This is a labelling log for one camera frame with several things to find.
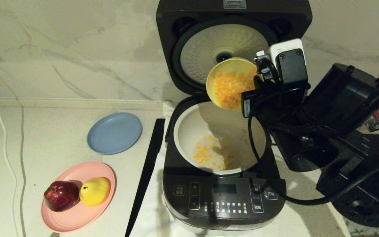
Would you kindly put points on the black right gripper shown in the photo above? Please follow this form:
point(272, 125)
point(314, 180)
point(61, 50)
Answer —
point(275, 100)

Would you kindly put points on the yellow corn kernels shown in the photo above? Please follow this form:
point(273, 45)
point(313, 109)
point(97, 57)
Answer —
point(230, 87)

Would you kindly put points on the yellow bowl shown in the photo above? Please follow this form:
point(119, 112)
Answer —
point(213, 84)

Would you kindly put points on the black rice cooker lid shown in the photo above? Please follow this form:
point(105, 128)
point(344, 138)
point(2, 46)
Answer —
point(189, 42)

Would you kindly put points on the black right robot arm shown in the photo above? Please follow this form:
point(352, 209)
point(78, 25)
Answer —
point(341, 98)

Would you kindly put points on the white inner pot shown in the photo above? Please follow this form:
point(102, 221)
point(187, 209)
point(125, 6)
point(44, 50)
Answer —
point(189, 131)

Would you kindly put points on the black rice cooker base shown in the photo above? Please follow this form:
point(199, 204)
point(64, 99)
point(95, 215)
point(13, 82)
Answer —
point(215, 197)

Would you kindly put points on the long black flat strip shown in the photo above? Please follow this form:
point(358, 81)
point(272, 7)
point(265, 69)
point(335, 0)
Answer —
point(146, 174)

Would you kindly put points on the blue plate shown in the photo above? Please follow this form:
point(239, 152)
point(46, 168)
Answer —
point(114, 133)

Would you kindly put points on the white green patterned cloth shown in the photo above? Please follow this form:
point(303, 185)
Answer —
point(373, 232)

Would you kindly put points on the yellow pear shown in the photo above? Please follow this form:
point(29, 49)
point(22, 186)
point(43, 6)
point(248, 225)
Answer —
point(94, 192)

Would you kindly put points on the pink plate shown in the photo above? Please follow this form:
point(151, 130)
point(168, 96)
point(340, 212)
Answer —
point(77, 219)

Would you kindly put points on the red apple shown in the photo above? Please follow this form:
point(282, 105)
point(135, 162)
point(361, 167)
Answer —
point(61, 197)

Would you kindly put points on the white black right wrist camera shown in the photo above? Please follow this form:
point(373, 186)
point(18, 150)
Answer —
point(290, 65)

